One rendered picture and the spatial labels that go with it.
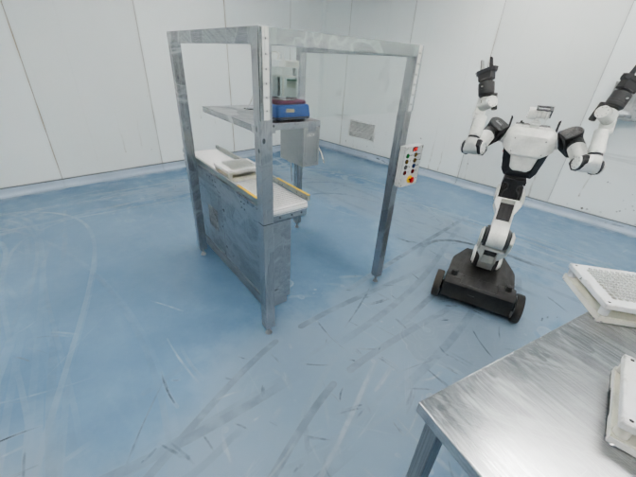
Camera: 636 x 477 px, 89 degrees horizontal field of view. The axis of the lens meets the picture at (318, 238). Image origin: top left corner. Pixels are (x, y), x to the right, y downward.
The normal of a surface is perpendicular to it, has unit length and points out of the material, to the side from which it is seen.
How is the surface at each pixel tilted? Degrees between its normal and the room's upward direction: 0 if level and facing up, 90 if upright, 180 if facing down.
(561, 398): 0
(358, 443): 0
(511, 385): 0
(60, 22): 90
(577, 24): 90
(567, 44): 90
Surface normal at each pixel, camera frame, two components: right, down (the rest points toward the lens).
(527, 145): -0.49, 0.40
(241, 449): 0.05, -0.87
